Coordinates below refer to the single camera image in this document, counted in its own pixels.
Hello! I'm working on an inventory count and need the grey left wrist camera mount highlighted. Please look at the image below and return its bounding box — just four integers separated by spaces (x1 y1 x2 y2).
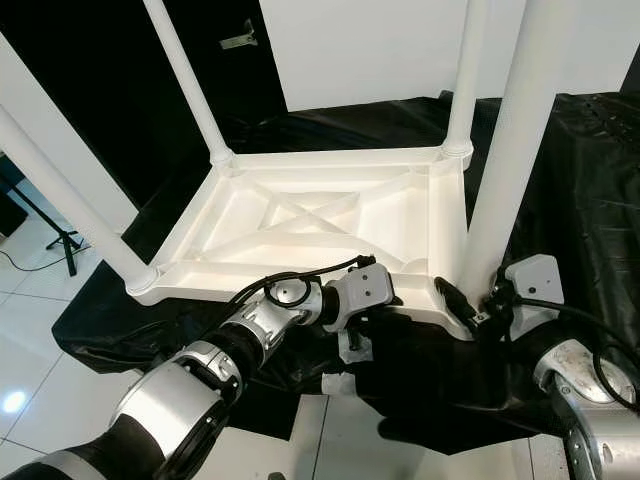
322 262 396 336

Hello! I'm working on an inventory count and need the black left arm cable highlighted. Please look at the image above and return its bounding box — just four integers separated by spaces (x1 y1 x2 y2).
228 254 376 321

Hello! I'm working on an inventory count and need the black tripod stand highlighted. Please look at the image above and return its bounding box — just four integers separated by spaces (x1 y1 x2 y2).
0 180 96 276

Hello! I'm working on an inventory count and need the black wall pillar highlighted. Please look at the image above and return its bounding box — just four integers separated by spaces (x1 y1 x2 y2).
622 45 640 96

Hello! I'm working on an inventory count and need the black shiny table cover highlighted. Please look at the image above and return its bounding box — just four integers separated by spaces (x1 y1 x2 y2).
50 92 640 451

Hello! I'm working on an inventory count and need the white work table frame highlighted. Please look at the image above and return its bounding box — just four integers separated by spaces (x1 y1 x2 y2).
320 335 371 394

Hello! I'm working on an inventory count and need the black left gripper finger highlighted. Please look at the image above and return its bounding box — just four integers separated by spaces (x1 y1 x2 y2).
368 306 413 339

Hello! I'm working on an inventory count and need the silver door handle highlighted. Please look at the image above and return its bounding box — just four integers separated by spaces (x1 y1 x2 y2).
220 18 259 51

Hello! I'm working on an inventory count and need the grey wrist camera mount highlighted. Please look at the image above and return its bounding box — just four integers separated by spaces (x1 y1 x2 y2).
322 262 396 336
503 254 566 341

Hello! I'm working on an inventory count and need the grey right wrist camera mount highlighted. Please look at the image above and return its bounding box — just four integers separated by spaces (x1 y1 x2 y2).
503 254 566 341

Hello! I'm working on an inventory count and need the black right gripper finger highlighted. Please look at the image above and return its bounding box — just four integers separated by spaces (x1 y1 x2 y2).
433 276 479 327

